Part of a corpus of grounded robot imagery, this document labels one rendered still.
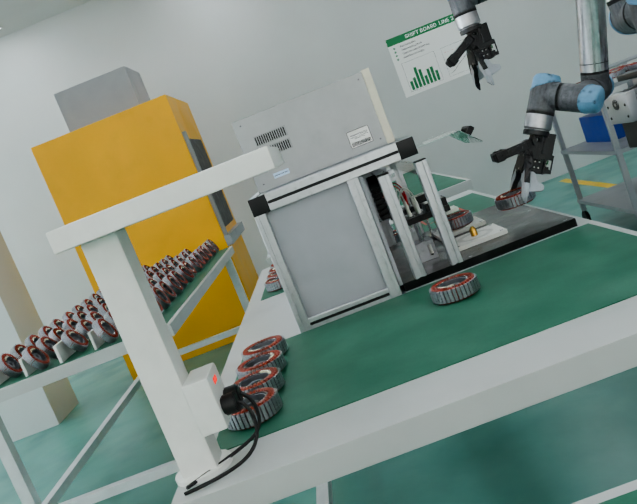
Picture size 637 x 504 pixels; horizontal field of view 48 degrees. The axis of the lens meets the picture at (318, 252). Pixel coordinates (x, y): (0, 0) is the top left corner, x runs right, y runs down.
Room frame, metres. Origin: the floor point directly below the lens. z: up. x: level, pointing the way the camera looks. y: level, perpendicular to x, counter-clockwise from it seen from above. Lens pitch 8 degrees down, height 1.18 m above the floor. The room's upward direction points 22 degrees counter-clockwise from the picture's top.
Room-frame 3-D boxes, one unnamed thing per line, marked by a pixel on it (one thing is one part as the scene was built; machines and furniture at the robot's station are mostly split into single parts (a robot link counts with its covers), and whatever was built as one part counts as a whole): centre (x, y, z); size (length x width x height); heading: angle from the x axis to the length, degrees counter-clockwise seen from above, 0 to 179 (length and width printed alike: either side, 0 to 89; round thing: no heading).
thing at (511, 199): (1.99, -0.57, 0.84); 0.11 x 0.11 x 0.04
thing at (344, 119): (2.14, -0.11, 1.22); 0.44 x 0.39 x 0.20; 178
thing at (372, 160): (2.13, -0.12, 1.09); 0.68 x 0.44 x 0.05; 178
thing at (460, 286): (1.58, -0.26, 0.77); 0.11 x 0.11 x 0.04
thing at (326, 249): (1.81, -0.02, 0.91); 0.28 x 0.03 x 0.32; 88
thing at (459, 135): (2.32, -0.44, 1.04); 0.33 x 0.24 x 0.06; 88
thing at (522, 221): (2.12, -0.42, 0.76); 0.64 x 0.47 x 0.02; 178
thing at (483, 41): (2.38, -0.73, 1.29); 0.09 x 0.08 x 0.12; 92
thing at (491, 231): (2.00, -0.43, 0.78); 0.15 x 0.15 x 0.01; 88
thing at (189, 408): (1.24, 0.18, 0.98); 0.37 x 0.35 x 0.46; 178
